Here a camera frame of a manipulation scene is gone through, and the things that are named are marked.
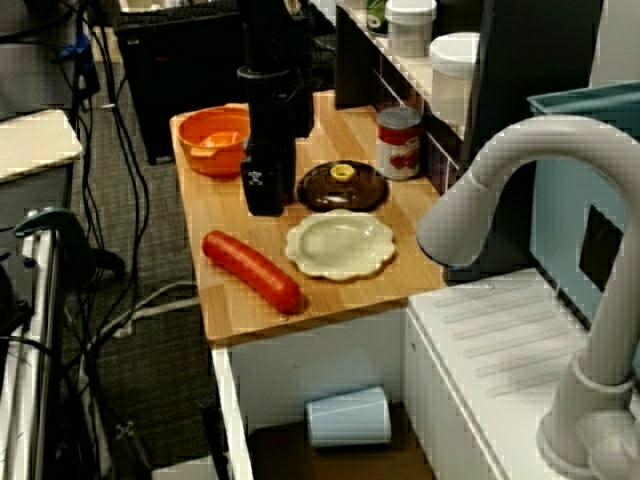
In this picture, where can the orange toy food slice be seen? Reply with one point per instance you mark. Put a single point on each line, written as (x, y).
(220, 139)

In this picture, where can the red toy sausage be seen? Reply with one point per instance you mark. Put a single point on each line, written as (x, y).
(250, 270)

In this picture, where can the black computer case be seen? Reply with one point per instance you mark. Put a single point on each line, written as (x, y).
(175, 75)

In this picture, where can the teal plastic bin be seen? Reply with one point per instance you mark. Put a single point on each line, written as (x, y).
(560, 210)

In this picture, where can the aluminium frame profile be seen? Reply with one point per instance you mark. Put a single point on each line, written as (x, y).
(35, 350)

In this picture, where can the cream board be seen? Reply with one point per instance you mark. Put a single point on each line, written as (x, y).
(35, 145)

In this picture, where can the white toy sink unit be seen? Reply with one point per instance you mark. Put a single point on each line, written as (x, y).
(500, 325)

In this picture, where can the green labelled can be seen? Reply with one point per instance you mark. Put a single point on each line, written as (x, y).
(376, 17)

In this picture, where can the small white lidded jar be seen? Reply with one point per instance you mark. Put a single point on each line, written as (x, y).
(410, 30)

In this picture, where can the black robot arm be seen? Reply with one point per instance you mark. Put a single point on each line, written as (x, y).
(272, 35)

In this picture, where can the cream scalloped plate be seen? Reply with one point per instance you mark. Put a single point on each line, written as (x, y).
(340, 245)

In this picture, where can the light blue plastic cup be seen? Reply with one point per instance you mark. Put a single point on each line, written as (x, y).
(347, 417)

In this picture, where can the orange toy pot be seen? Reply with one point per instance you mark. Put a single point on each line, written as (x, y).
(215, 160)

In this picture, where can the green clamp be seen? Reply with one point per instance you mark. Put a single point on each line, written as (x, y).
(40, 220)

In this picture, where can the brown lid yellow knob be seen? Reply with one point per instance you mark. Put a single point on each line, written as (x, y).
(350, 192)

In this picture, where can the dark grey upright post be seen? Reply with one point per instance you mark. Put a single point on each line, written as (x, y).
(525, 75)
(355, 60)

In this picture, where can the red tomato can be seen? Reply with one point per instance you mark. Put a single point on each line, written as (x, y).
(399, 145)

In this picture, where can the black metal bar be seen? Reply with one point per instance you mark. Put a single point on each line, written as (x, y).
(215, 440)

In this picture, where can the large white lidded jar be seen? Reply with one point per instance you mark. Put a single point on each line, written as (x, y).
(452, 75)

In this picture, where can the grey toy faucet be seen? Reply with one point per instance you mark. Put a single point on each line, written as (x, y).
(550, 145)

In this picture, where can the blue connector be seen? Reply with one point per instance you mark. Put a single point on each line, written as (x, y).
(75, 47)

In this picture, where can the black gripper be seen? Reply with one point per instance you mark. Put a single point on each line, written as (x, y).
(272, 110)

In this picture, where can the white tiled ledge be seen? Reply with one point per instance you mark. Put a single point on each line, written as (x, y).
(400, 67)

